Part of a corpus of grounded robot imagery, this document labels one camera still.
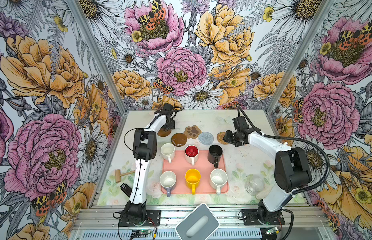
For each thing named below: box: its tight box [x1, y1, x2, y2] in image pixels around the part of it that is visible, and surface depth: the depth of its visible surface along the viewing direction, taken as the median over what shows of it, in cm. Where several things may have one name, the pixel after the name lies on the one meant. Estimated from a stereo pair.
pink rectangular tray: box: [159, 150, 229, 197], surface depth 86 cm
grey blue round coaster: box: [198, 131, 214, 145], surface depth 107 cm
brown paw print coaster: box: [183, 125, 202, 139], surface depth 111 cm
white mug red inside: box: [184, 144, 200, 166], surface depth 91 cm
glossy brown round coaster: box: [171, 132, 187, 147], surface depth 107 cm
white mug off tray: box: [160, 142, 175, 164], surface depth 91 cm
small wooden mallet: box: [114, 169, 136, 183], surface depth 89 cm
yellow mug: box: [185, 168, 201, 195], surface depth 81 cm
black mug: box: [207, 144, 223, 168], surface depth 92 cm
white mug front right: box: [209, 168, 228, 195], surface depth 82 cm
